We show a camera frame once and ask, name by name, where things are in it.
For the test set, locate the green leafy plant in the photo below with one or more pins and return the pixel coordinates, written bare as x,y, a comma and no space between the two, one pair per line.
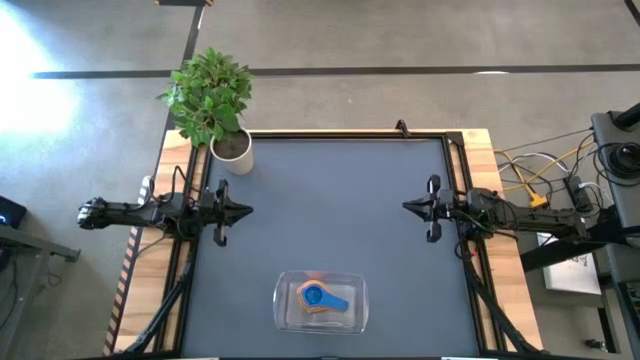
210,95

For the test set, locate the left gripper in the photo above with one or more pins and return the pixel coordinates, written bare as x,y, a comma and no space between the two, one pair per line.
220,212

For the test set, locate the black table clamp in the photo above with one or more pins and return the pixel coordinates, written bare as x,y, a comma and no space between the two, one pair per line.
401,127

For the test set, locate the yellow measuring cup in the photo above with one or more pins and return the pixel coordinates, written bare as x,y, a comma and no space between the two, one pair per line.
299,291

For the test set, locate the black power strip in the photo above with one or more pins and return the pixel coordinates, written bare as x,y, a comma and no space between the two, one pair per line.
577,192

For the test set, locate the clear plastic basket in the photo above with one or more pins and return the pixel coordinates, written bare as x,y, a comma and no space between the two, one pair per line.
285,320

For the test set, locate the orange measuring cup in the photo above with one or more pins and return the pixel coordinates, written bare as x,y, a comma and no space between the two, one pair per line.
304,307

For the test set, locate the blue measuring cup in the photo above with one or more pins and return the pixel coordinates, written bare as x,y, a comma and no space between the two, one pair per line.
320,297

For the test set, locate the black device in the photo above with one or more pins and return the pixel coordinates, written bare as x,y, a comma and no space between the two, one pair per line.
10,212

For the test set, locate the white paper sheet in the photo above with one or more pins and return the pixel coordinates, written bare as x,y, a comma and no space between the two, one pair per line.
572,272

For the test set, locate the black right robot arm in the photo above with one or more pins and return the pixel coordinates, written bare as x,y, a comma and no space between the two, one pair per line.
540,220

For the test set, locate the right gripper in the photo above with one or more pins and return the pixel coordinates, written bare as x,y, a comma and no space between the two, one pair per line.
445,207

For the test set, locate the white power strip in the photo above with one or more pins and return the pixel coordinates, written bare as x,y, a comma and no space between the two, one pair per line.
145,187

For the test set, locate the black aluminium table frame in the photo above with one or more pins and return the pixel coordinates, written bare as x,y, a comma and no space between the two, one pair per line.
350,135

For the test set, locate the black equipment cart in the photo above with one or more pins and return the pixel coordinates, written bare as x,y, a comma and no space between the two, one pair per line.
620,210

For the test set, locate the beige plant pot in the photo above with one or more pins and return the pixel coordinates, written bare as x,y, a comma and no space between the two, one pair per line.
240,162

